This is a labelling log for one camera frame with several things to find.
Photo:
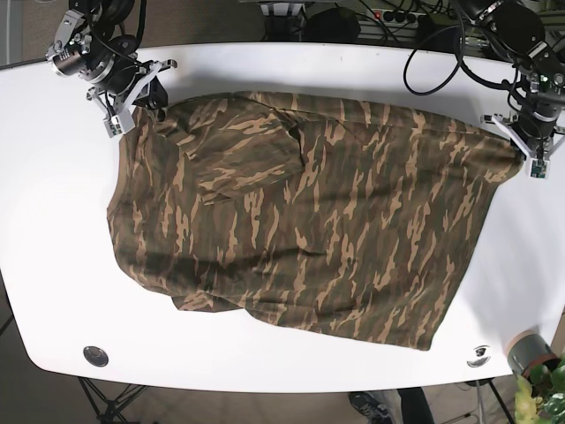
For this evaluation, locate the grey plant pot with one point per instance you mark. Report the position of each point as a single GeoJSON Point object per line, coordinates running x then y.
{"type": "Point", "coordinates": [527, 350]}

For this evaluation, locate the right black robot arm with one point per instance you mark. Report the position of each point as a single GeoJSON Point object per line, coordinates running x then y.
{"type": "Point", "coordinates": [92, 44]}

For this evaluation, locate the right silver table grommet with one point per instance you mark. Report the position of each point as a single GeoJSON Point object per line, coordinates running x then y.
{"type": "Point", "coordinates": [479, 356]}

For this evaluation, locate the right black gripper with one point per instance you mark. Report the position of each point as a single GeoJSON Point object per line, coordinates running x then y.
{"type": "Point", "coordinates": [123, 87]}

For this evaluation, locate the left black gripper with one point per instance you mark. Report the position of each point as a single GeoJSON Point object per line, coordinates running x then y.
{"type": "Point", "coordinates": [533, 129]}

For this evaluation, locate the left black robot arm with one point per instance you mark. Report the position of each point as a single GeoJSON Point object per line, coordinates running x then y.
{"type": "Point", "coordinates": [535, 94]}

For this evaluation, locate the silver table grommet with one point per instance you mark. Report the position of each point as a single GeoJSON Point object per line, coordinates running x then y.
{"type": "Point", "coordinates": [96, 356]}
{"type": "Point", "coordinates": [479, 356]}

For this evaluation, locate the green potted plant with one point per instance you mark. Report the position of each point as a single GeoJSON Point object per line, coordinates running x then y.
{"type": "Point", "coordinates": [540, 399]}

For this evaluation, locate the left silver table grommet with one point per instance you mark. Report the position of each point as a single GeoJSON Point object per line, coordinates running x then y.
{"type": "Point", "coordinates": [96, 356]}

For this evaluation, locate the camouflage pattern T-shirt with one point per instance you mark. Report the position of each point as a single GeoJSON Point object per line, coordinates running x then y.
{"type": "Point", "coordinates": [347, 218]}

